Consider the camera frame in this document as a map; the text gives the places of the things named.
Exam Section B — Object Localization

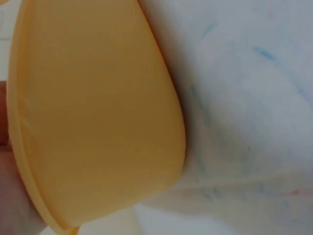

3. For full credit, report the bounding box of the person's left hand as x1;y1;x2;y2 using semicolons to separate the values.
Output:
0;80;51;235

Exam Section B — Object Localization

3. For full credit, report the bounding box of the yellow plastic bowl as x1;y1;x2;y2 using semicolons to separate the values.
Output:
5;0;189;235

